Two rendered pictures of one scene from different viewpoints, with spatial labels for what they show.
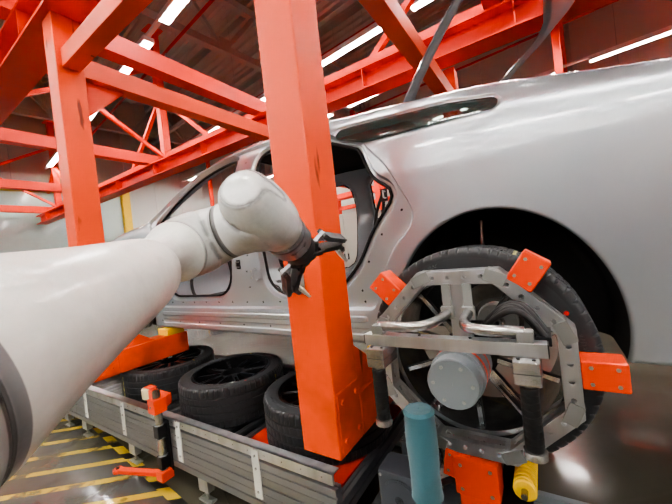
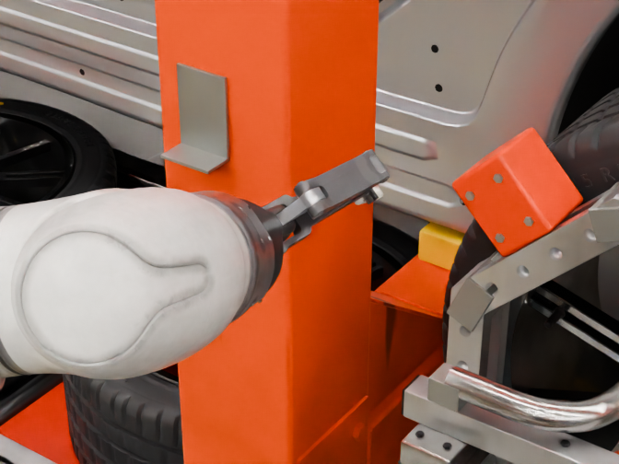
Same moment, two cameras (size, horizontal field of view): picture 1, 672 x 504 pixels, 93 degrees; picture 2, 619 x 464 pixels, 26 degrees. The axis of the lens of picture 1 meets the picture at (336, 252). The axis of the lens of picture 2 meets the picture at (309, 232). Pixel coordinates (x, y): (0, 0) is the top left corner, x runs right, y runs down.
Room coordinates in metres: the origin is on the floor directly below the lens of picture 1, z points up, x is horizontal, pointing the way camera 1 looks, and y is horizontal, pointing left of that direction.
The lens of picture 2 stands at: (-0.08, 0.00, 1.72)
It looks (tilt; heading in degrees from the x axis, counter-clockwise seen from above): 31 degrees down; 2
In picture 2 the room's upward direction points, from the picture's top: straight up
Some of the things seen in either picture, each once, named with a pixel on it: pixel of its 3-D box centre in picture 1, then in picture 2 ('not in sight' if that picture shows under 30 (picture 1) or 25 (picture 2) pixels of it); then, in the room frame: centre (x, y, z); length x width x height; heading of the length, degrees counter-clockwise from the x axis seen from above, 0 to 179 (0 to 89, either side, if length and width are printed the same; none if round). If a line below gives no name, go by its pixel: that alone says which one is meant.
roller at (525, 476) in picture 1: (526, 463); not in sight; (0.96, -0.50, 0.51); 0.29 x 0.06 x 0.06; 147
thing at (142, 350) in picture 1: (149, 337); not in sight; (2.49, 1.52, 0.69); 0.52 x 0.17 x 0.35; 147
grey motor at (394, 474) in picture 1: (420, 479); not in sight; (1.28, -0.24, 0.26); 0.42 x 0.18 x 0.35; 147
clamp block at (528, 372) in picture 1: (527, 366); not in sight; (0.68, -0.38, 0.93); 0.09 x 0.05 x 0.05; 147
